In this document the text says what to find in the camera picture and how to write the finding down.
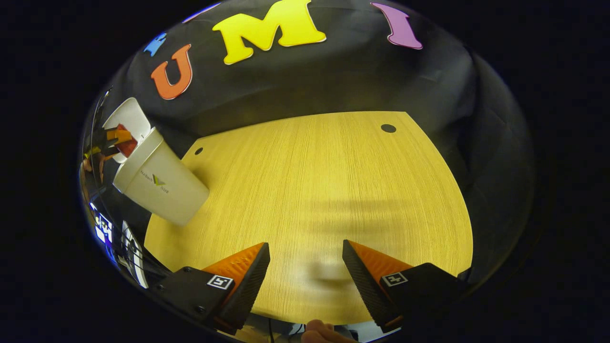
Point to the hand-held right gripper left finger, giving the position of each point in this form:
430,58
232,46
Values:
248,286

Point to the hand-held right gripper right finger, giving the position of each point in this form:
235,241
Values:
367,288

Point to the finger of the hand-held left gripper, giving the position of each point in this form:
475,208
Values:
110,156
116,136

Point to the white desktop garbage bin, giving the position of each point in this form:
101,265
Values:
167,190

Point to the blue lit screen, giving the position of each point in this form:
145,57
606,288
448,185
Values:
102,228

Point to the black backdrop cloth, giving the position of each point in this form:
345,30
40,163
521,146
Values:
357,81

